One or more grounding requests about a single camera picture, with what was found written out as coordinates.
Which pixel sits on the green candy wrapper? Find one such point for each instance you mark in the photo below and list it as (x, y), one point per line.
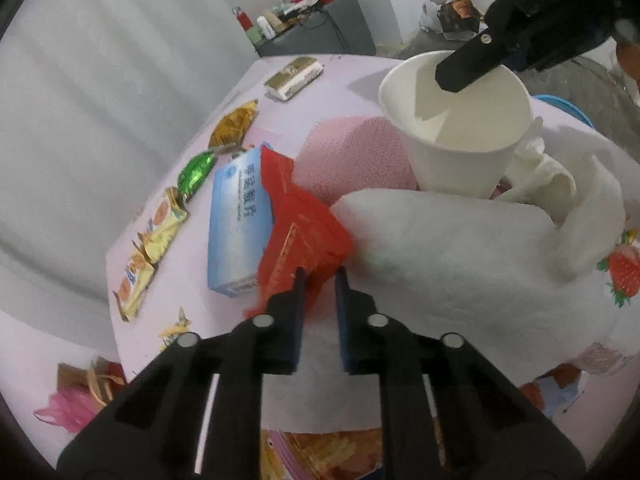
(196, 175)

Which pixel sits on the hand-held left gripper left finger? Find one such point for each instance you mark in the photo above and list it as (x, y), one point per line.
(299, 310)

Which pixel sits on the gold white cake packet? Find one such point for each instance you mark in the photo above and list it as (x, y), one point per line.
(292, 79)

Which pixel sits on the white paper towel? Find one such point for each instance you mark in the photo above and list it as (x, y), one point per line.
(450, 260)

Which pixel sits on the pink orange snack packet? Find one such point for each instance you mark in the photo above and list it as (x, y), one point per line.
(320, 455)

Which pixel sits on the white paper cup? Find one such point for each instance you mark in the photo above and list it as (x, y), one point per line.
(450, 170)

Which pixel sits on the gold candy wrapper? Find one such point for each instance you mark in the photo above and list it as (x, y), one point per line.
(232, 125)

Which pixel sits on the red bottle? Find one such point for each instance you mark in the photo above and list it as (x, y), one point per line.
(243, 19)

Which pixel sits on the pink printed tablecloth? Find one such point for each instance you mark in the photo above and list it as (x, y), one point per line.
(180, 300)

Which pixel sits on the pink plastic bag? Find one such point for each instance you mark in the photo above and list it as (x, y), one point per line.
(65, 410)

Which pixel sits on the white plastic bag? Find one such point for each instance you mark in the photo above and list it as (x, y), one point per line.
(429, 15)

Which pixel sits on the yellow biscuit packet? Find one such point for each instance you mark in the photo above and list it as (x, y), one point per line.
(162, 227)
(132, 285)

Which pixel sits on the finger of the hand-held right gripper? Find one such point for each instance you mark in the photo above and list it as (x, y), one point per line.
(465, 65)

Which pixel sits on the small white bottle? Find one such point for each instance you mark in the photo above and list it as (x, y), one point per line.
(265, 27)

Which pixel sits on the grey cabinet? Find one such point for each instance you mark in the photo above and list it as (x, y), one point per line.
(310, 35)

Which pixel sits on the white curtain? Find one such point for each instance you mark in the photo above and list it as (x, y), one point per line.
(100, 135)

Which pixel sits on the blue plastic basin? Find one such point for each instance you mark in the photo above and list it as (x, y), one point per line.
(567, 107)

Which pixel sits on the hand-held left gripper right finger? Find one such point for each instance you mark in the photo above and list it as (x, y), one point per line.
(342, 310)

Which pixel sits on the black snack bag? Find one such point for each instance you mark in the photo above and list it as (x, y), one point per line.
(457, 15)

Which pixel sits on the red foil wrapper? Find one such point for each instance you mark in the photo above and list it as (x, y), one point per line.
(300, 230)

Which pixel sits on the blue white medicine box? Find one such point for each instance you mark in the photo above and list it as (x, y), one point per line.
(235, 220)

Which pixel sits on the pink textured cloth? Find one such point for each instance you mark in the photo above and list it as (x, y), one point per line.
(355, 160)

